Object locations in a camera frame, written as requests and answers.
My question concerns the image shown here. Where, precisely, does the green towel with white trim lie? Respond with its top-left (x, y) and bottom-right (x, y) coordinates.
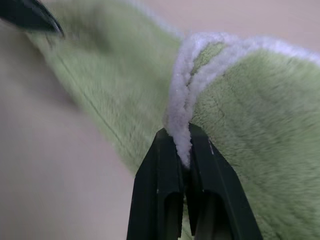
top-left (26, 0), bottom-right (320, 240)

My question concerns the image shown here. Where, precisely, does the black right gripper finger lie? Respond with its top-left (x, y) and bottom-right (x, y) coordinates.
top-left (126, 128), bottom-right (185, 240)
top-left (185, 122), bottom-right (264, 240)
top-left (0, 0), bottom-right (65, 37)

